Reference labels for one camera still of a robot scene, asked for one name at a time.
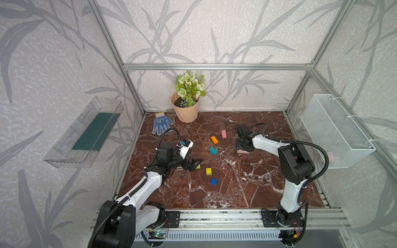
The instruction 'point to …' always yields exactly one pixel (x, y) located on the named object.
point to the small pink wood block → (224, 134)
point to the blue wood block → (214, 181)
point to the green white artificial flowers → (190, 89)
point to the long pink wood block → (241, 151)
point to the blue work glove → (161, 121)
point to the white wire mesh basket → (336, 136)
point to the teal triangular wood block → (213, 150)
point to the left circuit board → (159, 234)
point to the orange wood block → (214, 140)
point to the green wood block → (198, 167)
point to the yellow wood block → (209, 171)
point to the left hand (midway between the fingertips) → (197, 151)
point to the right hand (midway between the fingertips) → (242, 141)
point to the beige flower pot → (184, 114)
